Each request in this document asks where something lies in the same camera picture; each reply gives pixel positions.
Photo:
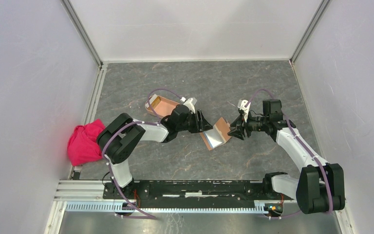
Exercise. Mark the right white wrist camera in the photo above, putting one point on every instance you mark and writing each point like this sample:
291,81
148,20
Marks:
244,106

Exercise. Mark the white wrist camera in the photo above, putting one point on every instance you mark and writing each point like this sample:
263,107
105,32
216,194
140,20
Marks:
189,103
244,106

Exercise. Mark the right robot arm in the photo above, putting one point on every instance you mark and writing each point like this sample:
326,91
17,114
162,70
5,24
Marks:
320,185

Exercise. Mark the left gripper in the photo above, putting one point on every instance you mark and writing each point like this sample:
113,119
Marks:
203,125

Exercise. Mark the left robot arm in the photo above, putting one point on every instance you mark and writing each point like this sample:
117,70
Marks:
119,139

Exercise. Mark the pink oval tray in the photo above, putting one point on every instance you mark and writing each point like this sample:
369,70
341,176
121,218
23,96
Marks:
161,105

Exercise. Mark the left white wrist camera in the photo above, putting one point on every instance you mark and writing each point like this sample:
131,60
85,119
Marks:
189,103

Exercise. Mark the white toothed cable duct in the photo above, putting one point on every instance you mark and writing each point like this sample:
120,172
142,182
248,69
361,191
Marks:
121,207

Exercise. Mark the tan leather card holder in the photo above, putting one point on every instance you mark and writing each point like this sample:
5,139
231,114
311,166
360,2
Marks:
218,135

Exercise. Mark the red crumpled cloth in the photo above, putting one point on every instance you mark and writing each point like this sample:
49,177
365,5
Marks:
82,145

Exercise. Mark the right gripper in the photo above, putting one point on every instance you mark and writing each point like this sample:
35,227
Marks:
236,133

